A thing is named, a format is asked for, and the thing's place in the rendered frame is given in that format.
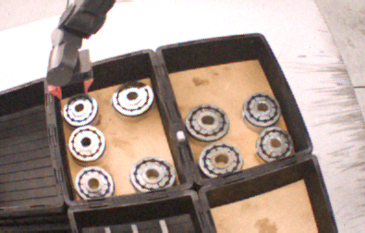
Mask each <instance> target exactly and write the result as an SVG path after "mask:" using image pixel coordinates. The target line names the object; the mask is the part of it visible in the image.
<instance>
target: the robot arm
mask: <svg viewBox="0 0 365 233"><path fill-rule="evenodd" d="M115 2H116V0H75V1H74V2H73V3H71V4H70V6H68V7H67V9H66V11H65V12H64V13H63V14H62V16H61V17H60V18H59V24H58V26H57V27H55V28H54V29H53V31H52V33H51V40H52V41H51V42H52V47H53V49H52V50H51V52H50V54H49V60H48V64H47V73H46V80H47V82H48V91H49V93H52V94H54V95H56V96H57V97H58V99H60V100H62V96H61V89H60V87H62V86H63V87H64V86H67V85H71V84H75V83H80V82H84V86H85V94H87V92H88V88H89V87H90V86H91V83H92V79H93V73H92V62H91V56H90V49H84V50H80V51H79V49H80V48H81V46H82V45H83V39H86V40H88V39H89V38H91V36H92V35H94V34H96V33H97V32H98V31H99V29H100V28H101V27H102V26H103V24H104V23H105V21H106V20H107V12H108V11H110V10H111V8H112V7H113V6H114V4H115Z"/></svg>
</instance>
